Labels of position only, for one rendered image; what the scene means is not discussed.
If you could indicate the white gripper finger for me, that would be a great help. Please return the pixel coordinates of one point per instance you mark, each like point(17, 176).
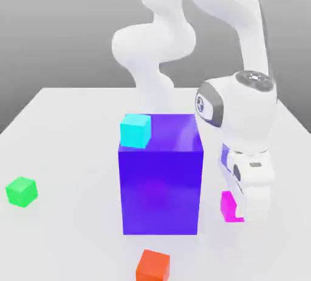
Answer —
point(255, 205)

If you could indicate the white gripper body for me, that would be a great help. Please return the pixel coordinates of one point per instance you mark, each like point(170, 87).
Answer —
point(261, 181)

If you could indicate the small magenta cube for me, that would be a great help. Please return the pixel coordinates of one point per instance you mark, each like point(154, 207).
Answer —
point(228, 206)

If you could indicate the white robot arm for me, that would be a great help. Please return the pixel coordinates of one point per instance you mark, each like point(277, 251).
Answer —
point(155, 42)

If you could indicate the small orange cube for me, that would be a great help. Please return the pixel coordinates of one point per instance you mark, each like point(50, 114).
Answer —
point(153, 266)

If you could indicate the small cyan cube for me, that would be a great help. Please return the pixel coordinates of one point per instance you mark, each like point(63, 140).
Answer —
point(134, 131)

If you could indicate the small green cube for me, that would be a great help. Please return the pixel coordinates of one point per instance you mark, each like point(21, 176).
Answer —
point(21, 192)

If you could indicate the large blue box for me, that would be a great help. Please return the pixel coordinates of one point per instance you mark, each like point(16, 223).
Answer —
point(160, 188)

